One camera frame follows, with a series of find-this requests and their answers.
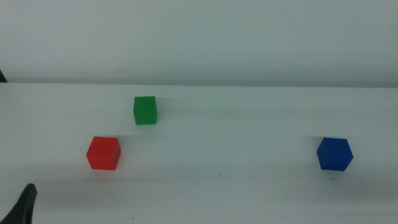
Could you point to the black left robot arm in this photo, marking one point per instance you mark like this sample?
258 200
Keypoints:
20 208

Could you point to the red cube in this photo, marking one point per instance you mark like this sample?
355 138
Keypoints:
103 154

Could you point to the green cube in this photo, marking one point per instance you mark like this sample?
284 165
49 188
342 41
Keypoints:
145 111

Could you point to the blue cube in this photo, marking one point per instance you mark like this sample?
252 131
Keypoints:
334 154

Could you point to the dark brown background object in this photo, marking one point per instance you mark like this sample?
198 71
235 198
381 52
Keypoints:
2 78

